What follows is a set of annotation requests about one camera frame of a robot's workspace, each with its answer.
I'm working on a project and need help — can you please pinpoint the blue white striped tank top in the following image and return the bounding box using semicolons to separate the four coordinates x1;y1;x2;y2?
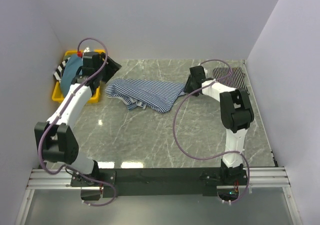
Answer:
105;78;186;114

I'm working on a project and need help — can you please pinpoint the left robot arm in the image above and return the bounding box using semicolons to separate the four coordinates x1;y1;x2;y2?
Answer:
34;50;121;186

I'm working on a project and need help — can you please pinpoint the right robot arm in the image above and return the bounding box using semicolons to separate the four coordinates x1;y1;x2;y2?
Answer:
184;65;254;185

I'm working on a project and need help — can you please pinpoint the teal tank top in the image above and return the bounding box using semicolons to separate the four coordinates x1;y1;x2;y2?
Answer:
60;54;83;98

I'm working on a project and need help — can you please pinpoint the black white striped tank top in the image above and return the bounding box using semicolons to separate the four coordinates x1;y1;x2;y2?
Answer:
53;57;70;83

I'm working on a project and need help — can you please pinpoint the yellow plastic bin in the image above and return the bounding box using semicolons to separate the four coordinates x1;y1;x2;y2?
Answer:
51;50;102;104

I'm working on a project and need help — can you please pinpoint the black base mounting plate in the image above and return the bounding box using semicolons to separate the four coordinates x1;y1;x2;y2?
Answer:
70;166;251;202

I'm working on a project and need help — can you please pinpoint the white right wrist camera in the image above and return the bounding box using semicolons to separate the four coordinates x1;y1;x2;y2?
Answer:
203;68;209;78

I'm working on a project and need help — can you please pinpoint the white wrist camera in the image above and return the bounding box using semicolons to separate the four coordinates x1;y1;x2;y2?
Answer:
76;47;92;58
203;68;209;78

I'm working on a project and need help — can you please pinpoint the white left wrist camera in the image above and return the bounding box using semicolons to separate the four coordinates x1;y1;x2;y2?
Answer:
76;47;92;58

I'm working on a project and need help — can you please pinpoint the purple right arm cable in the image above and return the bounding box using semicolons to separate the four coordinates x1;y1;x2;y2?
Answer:
172;58;252;206

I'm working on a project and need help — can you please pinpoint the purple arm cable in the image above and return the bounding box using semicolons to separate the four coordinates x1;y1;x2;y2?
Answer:
37;37;118;208
172;58;252;206

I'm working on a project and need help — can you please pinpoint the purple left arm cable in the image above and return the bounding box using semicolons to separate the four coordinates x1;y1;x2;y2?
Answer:
37;37;118;208

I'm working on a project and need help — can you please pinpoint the aluminium extrusion rail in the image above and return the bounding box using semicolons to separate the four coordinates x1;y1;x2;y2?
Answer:
26;167;291;190

